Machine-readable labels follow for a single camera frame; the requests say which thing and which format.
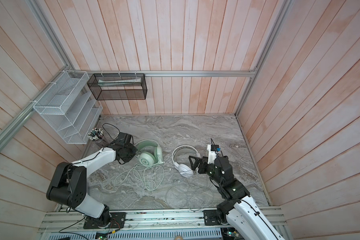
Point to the white headphones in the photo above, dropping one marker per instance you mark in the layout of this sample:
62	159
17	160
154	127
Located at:
179	161

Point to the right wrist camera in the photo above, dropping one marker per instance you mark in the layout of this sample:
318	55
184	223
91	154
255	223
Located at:
213	151

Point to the aluminium left wall rail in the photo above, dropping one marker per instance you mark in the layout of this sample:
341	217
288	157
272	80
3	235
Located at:
13	127

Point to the black wire mesh basket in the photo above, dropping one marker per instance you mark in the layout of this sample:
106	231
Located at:
118	86

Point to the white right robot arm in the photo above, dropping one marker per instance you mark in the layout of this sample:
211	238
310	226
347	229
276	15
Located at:
239	209

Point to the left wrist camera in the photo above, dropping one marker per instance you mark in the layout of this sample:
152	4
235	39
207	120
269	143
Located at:
123	139

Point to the white wire mesh shelf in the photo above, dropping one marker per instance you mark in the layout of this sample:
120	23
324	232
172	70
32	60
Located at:
69	111

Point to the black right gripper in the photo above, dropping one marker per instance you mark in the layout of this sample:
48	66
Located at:
205	163

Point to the aluminium wall rail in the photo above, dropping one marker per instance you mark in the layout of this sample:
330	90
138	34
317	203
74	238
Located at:
246	73
13	127

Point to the mint green headphones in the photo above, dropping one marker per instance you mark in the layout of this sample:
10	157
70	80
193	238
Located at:
146	158

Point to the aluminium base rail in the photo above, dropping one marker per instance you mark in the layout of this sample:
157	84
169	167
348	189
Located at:
135	223

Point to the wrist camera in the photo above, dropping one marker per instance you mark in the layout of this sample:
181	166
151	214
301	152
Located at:
123	139
213	151

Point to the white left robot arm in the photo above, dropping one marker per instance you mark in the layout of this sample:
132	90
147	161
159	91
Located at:
69	183

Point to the clear cup of pencils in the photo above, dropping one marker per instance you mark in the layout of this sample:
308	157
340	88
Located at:
96	135

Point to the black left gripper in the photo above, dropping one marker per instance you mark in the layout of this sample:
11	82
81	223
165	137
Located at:
132	145

